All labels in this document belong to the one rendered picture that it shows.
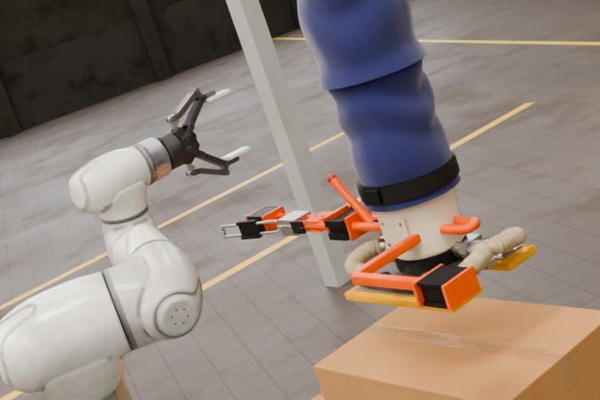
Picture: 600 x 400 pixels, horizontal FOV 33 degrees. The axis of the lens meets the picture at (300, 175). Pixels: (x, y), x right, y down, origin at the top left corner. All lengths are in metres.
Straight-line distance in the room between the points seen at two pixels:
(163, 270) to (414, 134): 0.77
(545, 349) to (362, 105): 0.64
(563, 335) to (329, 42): 0.81
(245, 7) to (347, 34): 3.34
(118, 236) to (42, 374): 0.60
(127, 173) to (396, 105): 0.57
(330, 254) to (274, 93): 0.95
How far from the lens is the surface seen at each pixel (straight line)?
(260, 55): 5.39
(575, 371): 2.23
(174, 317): 1.50
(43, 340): 1.52
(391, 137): 2.11
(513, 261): 2.23
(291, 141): 5.47
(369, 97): 2.09
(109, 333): 1.52
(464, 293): 1.86
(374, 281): 2.01
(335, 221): 2.40
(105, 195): 2.04
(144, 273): 1.53
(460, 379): 2.21
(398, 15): 2.09
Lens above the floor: 1.93
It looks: 13 degrees down
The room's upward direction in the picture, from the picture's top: 19 degrees counter-clockwise
